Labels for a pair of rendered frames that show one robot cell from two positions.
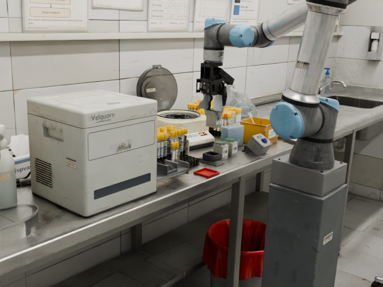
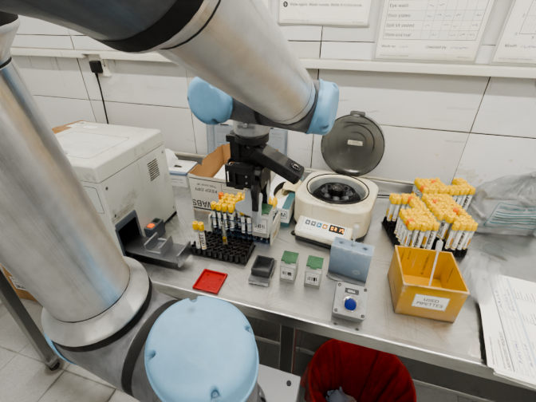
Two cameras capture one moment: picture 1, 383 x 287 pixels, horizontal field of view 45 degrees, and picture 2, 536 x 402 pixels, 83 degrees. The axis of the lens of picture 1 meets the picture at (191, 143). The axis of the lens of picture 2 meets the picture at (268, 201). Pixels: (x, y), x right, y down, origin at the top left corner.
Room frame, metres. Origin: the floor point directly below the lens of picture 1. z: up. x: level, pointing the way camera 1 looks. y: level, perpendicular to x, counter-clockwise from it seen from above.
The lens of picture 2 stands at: (1.51, -0.63, 1.47)
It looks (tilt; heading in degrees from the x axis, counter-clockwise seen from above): 32 degrees down; 67
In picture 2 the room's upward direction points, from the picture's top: straight up
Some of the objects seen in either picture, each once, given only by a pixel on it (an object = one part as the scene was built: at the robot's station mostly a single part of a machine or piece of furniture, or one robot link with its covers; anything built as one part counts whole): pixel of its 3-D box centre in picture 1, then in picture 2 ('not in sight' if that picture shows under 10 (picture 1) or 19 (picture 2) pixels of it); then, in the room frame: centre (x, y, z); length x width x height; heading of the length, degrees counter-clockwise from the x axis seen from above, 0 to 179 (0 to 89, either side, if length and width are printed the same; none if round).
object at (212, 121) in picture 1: (214, 118); (262, 220); (1.72, -0.08, 1.05); 0.05 x 0.04 x 0.06; 51
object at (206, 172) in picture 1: (206, 172); (210, 281); (1.58, -0.06, 0.88); 0.07 x 0.07 x 0.01; 50
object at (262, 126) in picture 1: (259, 131); (423, 281); (2.05, -0.30, 0.93); 0.13 x 0.13 x 0.10; 55
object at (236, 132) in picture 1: (232, 137); (349, 260); (1.93, -0.17, 0.92); 0.10 x 0.07 x 0.10; 132
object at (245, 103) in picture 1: (240, 103); not in sight; (2.67, -0.28, 0.94); 0.20 x 0.17 x 0.14; 123
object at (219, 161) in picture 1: (211, 158); (262, 268); (1.72, -0.08, 0.89); 0.09 x 0.05 x 0.04; 51
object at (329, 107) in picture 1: (317, 115); (202, 364); (1.51, -0.42, 1.12); 0.13 x 0.12 x 0.14; 134
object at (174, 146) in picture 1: (176, 152); (221, 234); (1.65, 0.05, 0.93); 0.17 x 0.09 x 0.11; 141
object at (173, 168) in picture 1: (161, 171); (152, 245); (1.46, 0.10, 0.92); 0.21 x 0.07 x 0.05; 140
